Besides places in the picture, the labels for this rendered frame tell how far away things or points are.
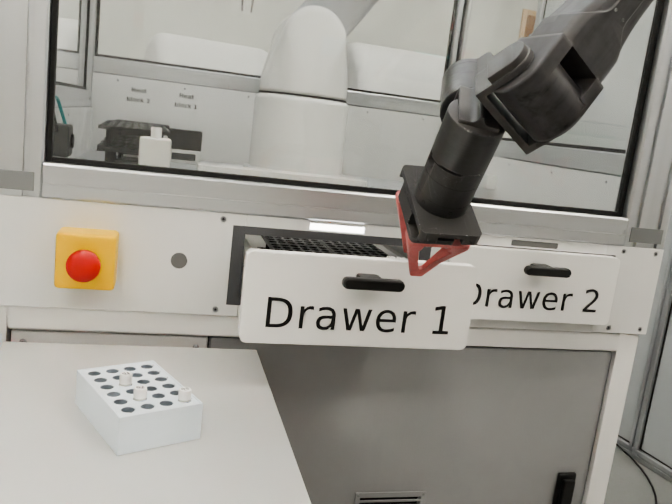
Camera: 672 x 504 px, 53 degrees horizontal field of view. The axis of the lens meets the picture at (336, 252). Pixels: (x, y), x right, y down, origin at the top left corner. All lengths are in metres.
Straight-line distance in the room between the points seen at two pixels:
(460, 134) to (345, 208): 0.37
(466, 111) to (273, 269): 0.29
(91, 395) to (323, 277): 0.28
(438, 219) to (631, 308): 0.59
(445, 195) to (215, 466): 0.33
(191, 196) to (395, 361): 0.40
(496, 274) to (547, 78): 0.49
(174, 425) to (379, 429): 0.48
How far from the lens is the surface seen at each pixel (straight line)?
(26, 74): 0.94
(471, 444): 1.17
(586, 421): 1.26
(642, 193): 1.18
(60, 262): 0.90
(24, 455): 0.69
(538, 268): 1.03
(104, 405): 0.69
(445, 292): 0.85
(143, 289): 0.95
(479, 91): 0.61
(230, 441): 0.71
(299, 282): 0.79
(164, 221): 0.93
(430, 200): 0.67
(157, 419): 0.68
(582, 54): 0.63
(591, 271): 1.12
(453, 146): 0.63
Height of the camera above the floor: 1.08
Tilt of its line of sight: 11 degrees down
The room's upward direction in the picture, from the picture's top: 7 degrees clockwise
